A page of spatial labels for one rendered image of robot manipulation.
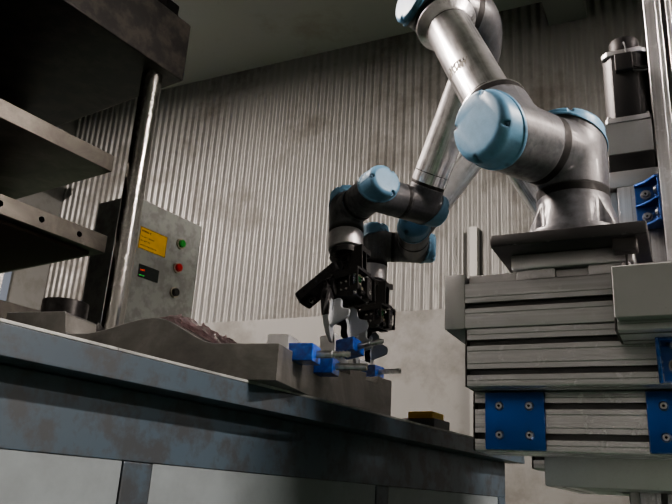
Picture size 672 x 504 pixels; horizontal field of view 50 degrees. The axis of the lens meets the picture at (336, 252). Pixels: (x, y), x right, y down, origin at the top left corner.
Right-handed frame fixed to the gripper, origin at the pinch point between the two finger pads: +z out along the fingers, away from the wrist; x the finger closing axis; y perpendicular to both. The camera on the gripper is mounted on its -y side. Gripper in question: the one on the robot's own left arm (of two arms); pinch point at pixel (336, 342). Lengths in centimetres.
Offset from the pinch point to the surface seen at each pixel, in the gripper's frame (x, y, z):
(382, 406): 16.5, 1.0, 8.8
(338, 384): -0.6, 1.0, 9.2
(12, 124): -38, -74, -62
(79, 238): -12, -73, -41
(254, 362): -34.1, 7.9, 17.5
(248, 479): -23.9, -0.2, 31.5
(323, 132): 173, -125, -229
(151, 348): -39.7, -8.5, 13.7
